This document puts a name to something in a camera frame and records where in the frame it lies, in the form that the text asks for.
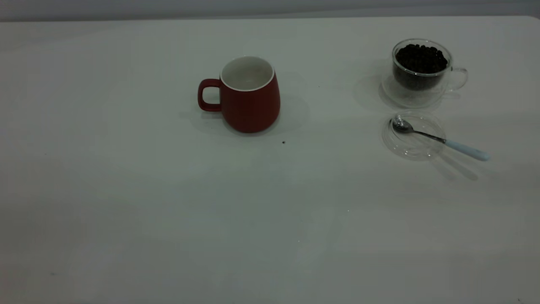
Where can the clear glass cup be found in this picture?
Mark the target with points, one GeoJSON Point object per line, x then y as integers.
{"type": "Point", "coordinates": [460, 79]}

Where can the pile of coffee beans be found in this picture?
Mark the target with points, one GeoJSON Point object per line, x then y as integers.
{"type": "Point", "coordinates": [421, 63]}

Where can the clear glass saucer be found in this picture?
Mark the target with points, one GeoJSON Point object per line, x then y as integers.
{"type": "Point", "coordinates": [387, 93]}
{"type": "Point", "coordinates": [405, 152]}

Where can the red ceramic mug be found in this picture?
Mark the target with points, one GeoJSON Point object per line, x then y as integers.
{"type": "Point", "coordinates": [249, 109]}

